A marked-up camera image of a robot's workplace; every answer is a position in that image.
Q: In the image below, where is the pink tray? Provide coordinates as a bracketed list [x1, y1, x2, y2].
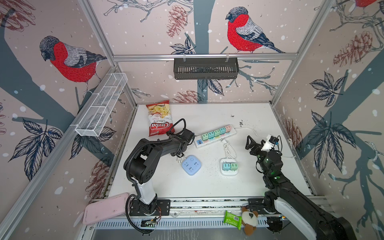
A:
[83, 193, 129, 225]

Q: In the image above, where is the white multicolour power strip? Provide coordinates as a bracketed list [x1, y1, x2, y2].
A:
[194, 125, 237, 149]

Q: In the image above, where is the white cube power socket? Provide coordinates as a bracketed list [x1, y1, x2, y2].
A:
[220, 158, 239, 176]

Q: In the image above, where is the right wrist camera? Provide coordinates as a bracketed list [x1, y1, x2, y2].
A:
[261, 135, 280, 152]

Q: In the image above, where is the red white cassava chips bag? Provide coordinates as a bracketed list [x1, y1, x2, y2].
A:
[146, 100, 173, 137]

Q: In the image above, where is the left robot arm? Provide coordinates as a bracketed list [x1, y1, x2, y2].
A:
[124, 118, 195, 235]

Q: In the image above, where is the white strip power cable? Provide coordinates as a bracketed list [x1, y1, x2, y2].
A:
[235, 127, 295, 159]

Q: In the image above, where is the white cube socket cable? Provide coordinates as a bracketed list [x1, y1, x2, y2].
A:
[222, 140, 238, 160]

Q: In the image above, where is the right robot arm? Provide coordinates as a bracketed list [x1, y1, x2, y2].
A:
[245, 136, 356, 240]

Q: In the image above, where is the white mesh wall basket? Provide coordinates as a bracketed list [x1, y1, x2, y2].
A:
[75, 73, 128, 137]

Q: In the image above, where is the black wire basket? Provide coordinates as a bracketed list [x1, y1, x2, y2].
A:
[174, 58, 239, 80]

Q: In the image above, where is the blue cube power socket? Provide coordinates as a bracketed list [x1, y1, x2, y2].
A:
[182, 155, 202, 176]

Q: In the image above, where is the white power cable blue cube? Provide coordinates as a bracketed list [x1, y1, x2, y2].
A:
[176, 154, 185, 164]

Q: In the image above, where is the green wipes packet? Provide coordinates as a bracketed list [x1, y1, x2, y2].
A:
[224, 211, 242, 230]

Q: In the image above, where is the brown white plush toy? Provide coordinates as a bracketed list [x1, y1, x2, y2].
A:
[242, 206, 259, 236]

